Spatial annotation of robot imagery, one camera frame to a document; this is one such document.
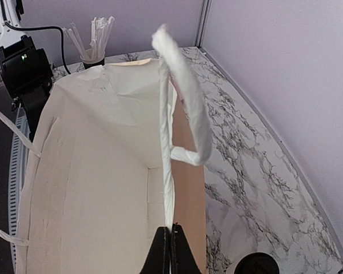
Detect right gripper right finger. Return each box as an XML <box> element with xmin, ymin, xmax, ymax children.
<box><xmin>170</xmin><ymin>224</ymin><xmax>201</xmax><ymax>274</ymax></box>

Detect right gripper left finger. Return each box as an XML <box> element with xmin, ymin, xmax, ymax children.
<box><xmin>141</xmin><ymin>227</ymin><xmax>171</xmax><ymax>274</ymax></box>

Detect brown paper bag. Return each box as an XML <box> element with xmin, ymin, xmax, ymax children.
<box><xmin>0</xmin><ymin>26</ymin><xmax>212</xmax><ymax>273</ymax></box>

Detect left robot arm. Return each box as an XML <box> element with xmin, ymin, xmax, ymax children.
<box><xmin>0</xmin><ymin>0</ymin><xmax>70</xmax><ymax>140</ymax></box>

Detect black cup with straws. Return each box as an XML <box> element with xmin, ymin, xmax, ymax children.
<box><xmin>62</xmin><ymin>16</ymin><xmax>115</xmax><ymax>69</ymax></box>

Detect left aluminium frame post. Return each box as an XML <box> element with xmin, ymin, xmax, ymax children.
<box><xmin>194</xmin><ymin>0</ymin><xmax>212</xmax><ymax>48</ymax></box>

